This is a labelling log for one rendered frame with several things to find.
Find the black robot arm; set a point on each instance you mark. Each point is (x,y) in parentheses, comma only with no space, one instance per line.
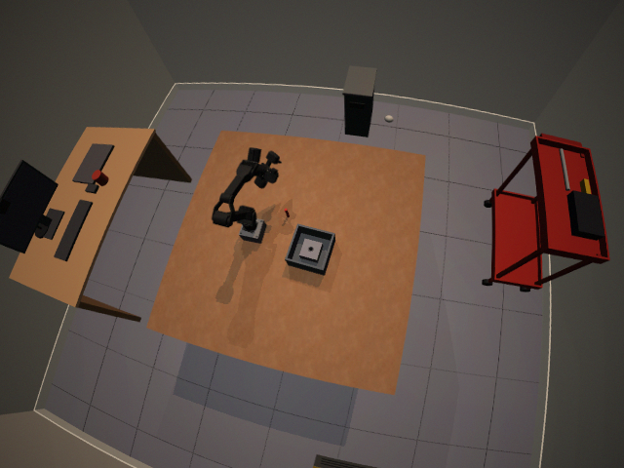
(245,172)

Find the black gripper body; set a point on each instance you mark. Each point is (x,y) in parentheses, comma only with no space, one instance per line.
(272,158)

